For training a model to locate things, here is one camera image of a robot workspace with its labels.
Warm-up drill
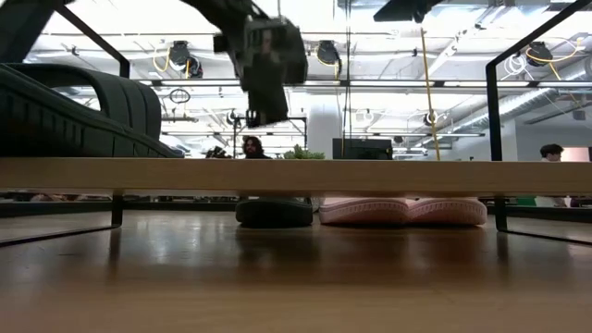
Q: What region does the large black tire-like object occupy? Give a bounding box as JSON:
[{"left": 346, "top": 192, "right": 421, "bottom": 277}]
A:
[{"left": 0, "top": 62, "right": 185, "bottom": 159}]

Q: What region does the potted green succulent plant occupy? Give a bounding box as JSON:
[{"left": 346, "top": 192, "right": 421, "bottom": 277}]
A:
[{"left": 282, "top": 143, "right": 326, "bottom": 161}]

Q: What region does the pink rubber slide sandal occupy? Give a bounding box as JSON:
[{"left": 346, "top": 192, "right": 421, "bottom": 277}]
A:
[
  {"left": 318, "top": 196, "right": 412, "bottom": 227},
  {"left": 406, "top": 196, "right": 488, "bottom": 227}
]

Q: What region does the wooden shelf with black frame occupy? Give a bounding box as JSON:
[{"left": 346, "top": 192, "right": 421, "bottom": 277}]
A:
[{"left": 0, "top": 0, "right": 592, "bottom": 247}]

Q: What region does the black monitor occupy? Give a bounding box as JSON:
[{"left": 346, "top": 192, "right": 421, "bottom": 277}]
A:
[{"left": 331, "top": 137, "right": 394, "bottom": 161}]

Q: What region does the yellow hanging cable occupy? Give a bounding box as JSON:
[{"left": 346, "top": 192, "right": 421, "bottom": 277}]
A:
[{"left": 418, "top": 27, "right": 442, "bottom": 162}]

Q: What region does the person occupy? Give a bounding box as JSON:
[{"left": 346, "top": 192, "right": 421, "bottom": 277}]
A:
[
  {"left": 240, "top": 136, "right": 273, "bottom": 160},
  {"left": 534, "top": 142, "right": 569, "bottom": 208}
]

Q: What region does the black rubber slide sandal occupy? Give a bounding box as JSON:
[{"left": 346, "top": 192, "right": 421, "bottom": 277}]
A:
[{"left": 234, "top": 196, "right": 315, "bottom": 229}]

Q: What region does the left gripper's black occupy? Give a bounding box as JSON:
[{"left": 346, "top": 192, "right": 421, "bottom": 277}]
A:
[{"left": 212, "top": 16, "right": 310, "bottom": 130}]

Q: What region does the ceiling cable reel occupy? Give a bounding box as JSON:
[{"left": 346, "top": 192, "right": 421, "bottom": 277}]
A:
[
  {"left": 166, "top": 40, "right": 204, "bottom": 80},
  {"left": 525, "top": 41, "right": 555, "bottom": 69},
  {"left": 315, "top": 40, "right": 343, "bottom": 79}
]

